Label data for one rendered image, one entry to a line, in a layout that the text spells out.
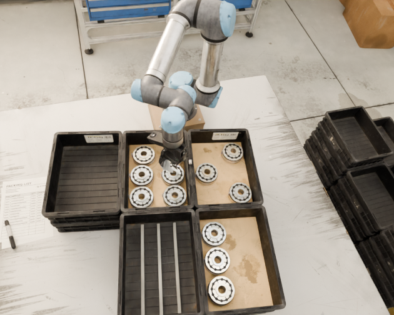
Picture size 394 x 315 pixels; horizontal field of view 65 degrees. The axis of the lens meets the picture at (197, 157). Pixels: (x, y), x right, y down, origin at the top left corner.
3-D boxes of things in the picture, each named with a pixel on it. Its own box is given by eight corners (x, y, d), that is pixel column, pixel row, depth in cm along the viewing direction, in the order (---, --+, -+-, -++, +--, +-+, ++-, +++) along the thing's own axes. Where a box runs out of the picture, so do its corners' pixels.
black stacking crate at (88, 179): (62, 146, 151) (55, 132, 141) (124, 144, 155) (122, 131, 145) (50, 225, 131) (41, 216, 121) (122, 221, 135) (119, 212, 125)
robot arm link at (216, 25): (194, 90, 165) (203, -11, 119) (221, 98, 163) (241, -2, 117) (187, 107, 159) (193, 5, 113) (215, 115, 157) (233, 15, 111)
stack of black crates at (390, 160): (343, 139, 256) (358, 122, 236) (373, 132, 263) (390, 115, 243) (368, 181, 237) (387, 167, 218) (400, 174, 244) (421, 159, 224)
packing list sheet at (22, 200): (-2, 182, 149) (-3, 182, 149) (49, 173, 155) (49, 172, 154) (-4, 250, 134) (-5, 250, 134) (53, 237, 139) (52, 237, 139)
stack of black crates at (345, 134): (299, 147, 247) (324, 111, 209) (331, 140, 254) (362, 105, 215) (322, 192, 228) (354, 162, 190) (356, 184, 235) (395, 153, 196)
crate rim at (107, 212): (55, 134, 142) (54, 131, 140) (122, 133, 146) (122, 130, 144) (42, 218, 122) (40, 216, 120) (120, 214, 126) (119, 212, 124)
